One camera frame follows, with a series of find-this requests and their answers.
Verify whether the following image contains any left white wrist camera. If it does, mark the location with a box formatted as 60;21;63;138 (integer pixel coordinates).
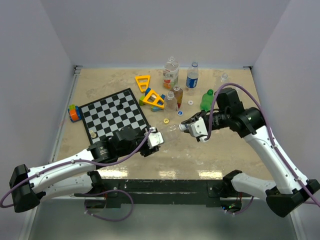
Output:
147;127;164;149

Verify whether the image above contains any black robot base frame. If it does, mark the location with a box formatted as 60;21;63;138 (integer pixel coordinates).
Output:
87;179;239;208

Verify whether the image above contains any purple cable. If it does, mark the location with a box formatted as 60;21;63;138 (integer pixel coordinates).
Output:
204;83;320;208
0;128;155;209

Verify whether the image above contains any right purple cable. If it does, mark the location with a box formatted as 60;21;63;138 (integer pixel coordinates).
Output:
204;83;320;208

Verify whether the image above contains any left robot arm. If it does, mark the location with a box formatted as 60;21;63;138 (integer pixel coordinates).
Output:
5;126;164;213

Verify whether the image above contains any colourful toy block car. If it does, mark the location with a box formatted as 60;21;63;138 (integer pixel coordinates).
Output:
68;104;81;123

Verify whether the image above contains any crushed bottle white cap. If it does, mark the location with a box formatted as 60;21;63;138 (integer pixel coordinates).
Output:
179;124;187;132

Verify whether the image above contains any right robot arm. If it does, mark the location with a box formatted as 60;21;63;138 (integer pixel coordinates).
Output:
179;85;320;218

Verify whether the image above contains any clear empty bottle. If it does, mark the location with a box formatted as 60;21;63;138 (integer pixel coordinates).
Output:
164;91;178;112

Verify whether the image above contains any green soda bottle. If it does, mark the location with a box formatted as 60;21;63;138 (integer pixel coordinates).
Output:
200;89;214;112

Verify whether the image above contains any yellow triangle frame near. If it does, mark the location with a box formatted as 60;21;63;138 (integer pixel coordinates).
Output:
142;89;165;109

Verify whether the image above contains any crushed clear bottle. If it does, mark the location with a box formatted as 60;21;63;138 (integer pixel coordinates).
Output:
159;124;182;144

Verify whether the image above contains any black white chessboard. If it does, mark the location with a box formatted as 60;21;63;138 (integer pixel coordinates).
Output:
79;88;150;144

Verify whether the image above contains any clear plastic bottle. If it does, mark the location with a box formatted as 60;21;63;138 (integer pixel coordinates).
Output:
220;73;229;84

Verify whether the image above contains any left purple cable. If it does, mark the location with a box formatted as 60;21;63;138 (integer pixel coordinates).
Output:
0;128;155;209

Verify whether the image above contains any green toy block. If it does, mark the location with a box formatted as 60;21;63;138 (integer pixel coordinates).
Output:
139;95;145;106

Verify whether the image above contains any yellow triangle frame far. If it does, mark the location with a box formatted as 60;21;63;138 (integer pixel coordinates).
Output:
135;75;151;93

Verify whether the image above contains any yellow triangle frame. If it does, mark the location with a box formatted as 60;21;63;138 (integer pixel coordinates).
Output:
142;89;165;109
135;75;151;93

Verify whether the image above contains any beige chess piece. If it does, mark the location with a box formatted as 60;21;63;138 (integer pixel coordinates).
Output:
89;130;97;139

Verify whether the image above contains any dark blue block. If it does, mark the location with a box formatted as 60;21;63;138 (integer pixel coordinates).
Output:
145;87;151;95

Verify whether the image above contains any fruit tea bottle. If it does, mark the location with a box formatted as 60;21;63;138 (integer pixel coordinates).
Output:
162;56;180;90

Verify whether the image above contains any light blue toy block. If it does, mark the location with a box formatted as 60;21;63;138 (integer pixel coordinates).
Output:
151;106;162;112

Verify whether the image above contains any amber tea bottle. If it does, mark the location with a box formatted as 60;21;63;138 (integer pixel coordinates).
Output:
172;84;183;109

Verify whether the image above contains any blue label water bottle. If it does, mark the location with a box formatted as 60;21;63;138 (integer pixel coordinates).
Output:
186;61;199;89

